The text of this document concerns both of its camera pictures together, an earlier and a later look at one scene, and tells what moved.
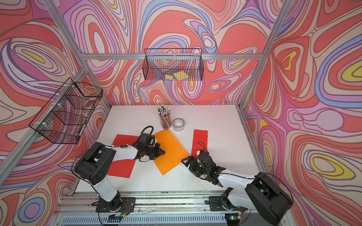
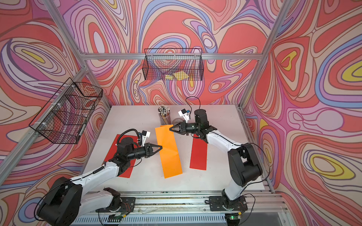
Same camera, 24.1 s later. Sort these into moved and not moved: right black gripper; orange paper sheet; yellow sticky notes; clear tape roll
Moved: right black gripper; orange paper sheet
Not moved: yellow sticky notes; clear tape roll
